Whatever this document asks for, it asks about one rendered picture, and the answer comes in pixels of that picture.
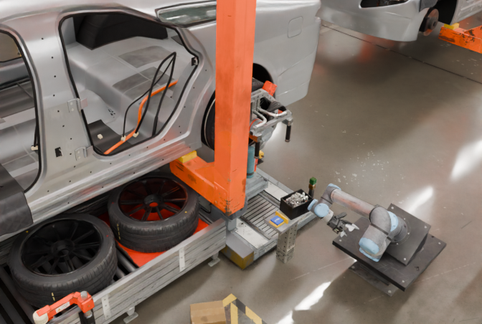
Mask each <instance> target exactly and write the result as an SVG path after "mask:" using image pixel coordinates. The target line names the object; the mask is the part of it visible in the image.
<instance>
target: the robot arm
mask: <svg viewBox="0 0 482 324"><path fill-rule="evenodd" d="M333 202H336V203H337V204H340V205H342V206H344V207H346V208H347V209H350V210H352V211H354V212H355V213H357V214H359V215H361V216H363V217H365V218H367V219H368V220H369V221H370V223H371V224H370V225H369V227H368V229H367V230H366V231H365V233H364V235H363V237H362V238H361V239H360V241H359V245H360V249H359V251H360V252H361V253H363V254H364V255H366V256H367V257H369V258H370V259H373V260H374V261H376V262H378V261H379V260H380V258H381V256H382V255H383V253H384V251H385V250H386V248H387V247H388V245H389V243H390V242H399V241H401V240H403V239H404V238H405V236H406V234H407V225H406V223H405V222H404V220H403V219H401V218H400V217H398V216H396V215H395V214H393V213H392V212H390V211H387V210H386V209H385V208H383V207H381V206H372V205H371V204H368V203H366V202H364V201H362V200H360V199H358V198H356V197H353V196H351V195H349V194H347V193H345V192H343V191H341V189H340V188H339V187H338V186H336V185H333V184H329V185H328V186H327V187H326V190H325V191H324V193H323V194H322V196H321V198H320V199H319V200H316V199H314V200H313V201H312V202H311V203H310V205H309V206H308V210H309V211H311V212H312V213H314V214H315V215H316V216H317V217H319V218H320V219H322V220H323V221H324V222H327V225H328V226H330V227H331V228H332V230H333V231H334V230H336V231H337V234H338V233H339V232H341V237H343V235H344V234H345V235H346V236H348V234H347V232H346V230H345V226H346V227H347V228H349V231H352V230H353V229H354V228H355V229H359V228H358V227H357V226H356V225H354V224H352V223H351V222H350V221H347V220H343V219H341V218H344V217H345V216H346V215H347V213H346V212H342V213H341V214H339V215H336V216H335V215H334V213H333V212H332V211H331V210H330V207H331V205H332V204H333ZM334 232H335V231H334Z"/></svg>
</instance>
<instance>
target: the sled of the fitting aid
mask: <svg viewBox="0 0 482 324"><path fill-rule="evenodd" d="M267 187H268V180H267V179H265V178H263V177H262V181H260V182H258V183H256V184H255V185H253V186H251V187H250V188H248V189H246V190H245V194H246V195H247V197H248V199H249V198H251V197H253V196H254V195H256V194H258V193H260V192H261V191H263V190H264V189H266V188H267Z"/></svg>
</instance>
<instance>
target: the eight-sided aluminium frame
mask: <svg viewBox="0 0 482 324"><path fill-rule="evenodd" d="M262 97H263V98H265V99H266V100H267V101H268V102H269V103H270V104H271V102H272V101H277V100H276V99H275V98H274V97H272V96H271V95H269V94H268V92H267V91H265V90H263V89H258V90H256V91H254V92H251V101H250V102H253V101H256V100H257V99H260V98H262ZM277 102H278V101H277ZM271 113H274V114H278V109H277V110H274V111H273V112H271ZM273 119H275V118H274V117H271V116H269V121H271V120H273ZM269 121H268V122H269ZM271 127H272V128H273V131H274V130H275V129H276V127H277V124H275V125H273V126H271ZM266 143H267V141H266V142H263V141H260V151H261V150H262V149H263V148H264V145H265V144H266Z"/></svg>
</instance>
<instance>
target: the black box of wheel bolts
mask: <svg viewBox="0 0 482 324"><path fill-rule="evenodd" d="M312 201H313V198H312V197H311V196H310V195H308V194H307V193H306V192H305V191H304V190H303V189H299V190H297V191H294V192H292V193H290V194H288V195H286V196H283V197H281V198H280V210H281V211H282V212H283V213H284V214H285V215H286V216H287V217H288V218H289V219H290V220H293V219H295V218H297V217H299V216H301V215H303V214H305V213H307V212H309V210H308V206H309V205H310V203H311V202H312Z"/></svg>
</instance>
